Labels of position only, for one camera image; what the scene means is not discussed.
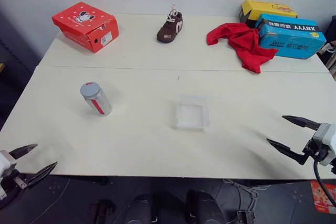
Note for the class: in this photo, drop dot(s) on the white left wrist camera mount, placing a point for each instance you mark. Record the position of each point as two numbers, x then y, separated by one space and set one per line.
6 162

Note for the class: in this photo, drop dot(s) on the red cartoon shoe box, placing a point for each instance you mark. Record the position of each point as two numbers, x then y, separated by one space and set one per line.
78 22

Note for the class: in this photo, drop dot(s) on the red cloth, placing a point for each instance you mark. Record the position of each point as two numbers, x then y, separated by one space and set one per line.
244 43

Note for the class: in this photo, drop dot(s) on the black and white background equipment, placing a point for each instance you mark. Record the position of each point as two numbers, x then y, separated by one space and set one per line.
330 53

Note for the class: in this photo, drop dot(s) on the orange printed package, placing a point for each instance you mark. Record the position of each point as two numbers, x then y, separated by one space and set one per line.
321 197

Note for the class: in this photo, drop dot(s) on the blue cardboard box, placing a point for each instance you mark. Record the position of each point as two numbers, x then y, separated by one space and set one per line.
288 41

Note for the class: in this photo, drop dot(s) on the clear square plastic container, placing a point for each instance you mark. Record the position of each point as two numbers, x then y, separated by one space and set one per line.
190 113

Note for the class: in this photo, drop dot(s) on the brown child's shoe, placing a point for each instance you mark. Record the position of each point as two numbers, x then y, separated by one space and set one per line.
169 31

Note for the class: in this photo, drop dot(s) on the black power adapter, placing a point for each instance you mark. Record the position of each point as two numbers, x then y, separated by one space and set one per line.
246 217

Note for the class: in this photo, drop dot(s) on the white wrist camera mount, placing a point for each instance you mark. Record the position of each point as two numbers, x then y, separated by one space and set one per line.
6 162
326 136

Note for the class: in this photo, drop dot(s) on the dark rounded shape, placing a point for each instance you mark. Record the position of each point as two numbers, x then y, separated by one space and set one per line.
140 209
206 208

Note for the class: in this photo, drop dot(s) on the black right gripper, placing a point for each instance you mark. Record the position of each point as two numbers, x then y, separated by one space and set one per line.
317 149

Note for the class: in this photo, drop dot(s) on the yellow cardboard box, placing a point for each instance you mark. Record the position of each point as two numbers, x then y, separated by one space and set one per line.
262 7

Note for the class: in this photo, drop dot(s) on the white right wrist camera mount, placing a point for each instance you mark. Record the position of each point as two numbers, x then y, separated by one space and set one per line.
326 136

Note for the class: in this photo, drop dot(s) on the grey plastic container lid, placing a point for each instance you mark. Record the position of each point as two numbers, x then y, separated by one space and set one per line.
90 90

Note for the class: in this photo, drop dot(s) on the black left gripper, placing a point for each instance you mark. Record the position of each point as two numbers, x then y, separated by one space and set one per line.
13 182

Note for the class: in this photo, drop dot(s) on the grey jar with red label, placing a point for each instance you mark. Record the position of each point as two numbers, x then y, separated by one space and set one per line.
102 104

